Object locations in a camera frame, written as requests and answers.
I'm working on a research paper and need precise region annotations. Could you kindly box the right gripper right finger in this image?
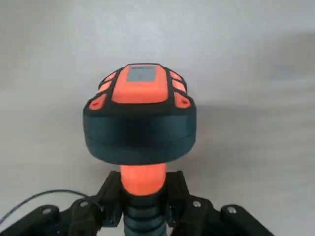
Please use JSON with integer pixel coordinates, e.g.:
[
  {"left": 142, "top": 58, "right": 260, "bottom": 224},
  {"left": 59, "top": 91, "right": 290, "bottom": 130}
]
[{"left": 164, "top": 170, "right": 276, "bottom": 236}]

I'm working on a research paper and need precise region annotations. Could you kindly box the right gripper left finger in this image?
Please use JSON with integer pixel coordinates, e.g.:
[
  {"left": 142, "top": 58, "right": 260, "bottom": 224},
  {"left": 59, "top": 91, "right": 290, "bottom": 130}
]
[{"left": 0, "top": 171, "right": 129, "bottom": 236}]

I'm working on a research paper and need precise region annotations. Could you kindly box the orange black barcode scanner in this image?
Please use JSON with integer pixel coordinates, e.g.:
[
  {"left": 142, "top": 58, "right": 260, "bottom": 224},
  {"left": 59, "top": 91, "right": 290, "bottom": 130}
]
[{"left": 82, "top": 63, "right": 197, "bottom": 236}]

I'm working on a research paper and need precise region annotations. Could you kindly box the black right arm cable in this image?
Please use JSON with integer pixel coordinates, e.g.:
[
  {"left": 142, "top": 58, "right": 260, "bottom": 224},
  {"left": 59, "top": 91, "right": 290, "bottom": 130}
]
[{"left": 0, "top": 188, "right": 87, "bottom": 222}]

